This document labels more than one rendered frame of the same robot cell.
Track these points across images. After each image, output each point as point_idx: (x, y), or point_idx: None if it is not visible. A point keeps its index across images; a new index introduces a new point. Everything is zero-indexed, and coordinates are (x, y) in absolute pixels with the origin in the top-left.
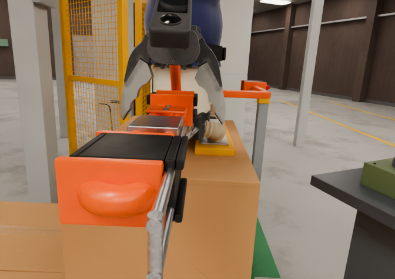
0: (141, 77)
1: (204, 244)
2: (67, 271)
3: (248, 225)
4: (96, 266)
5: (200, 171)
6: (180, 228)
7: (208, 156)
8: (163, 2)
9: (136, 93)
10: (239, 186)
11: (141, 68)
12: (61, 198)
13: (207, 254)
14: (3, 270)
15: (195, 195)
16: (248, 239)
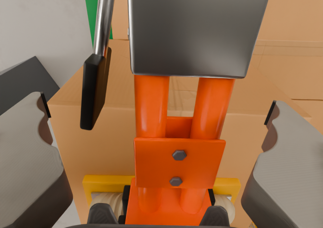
0: (291, 172)
1: (129, 70)
2: (250, 64)
3: (78, 78)
4: None
5: (127, 130)
6: None
7: (119, 171)
8: None
9: (277, 129)
10: (75, 102)
11: (315, 207)
12: None
13: (126, 66)
14: (292, 99)
15: (133, 97)
16: (82, 71)
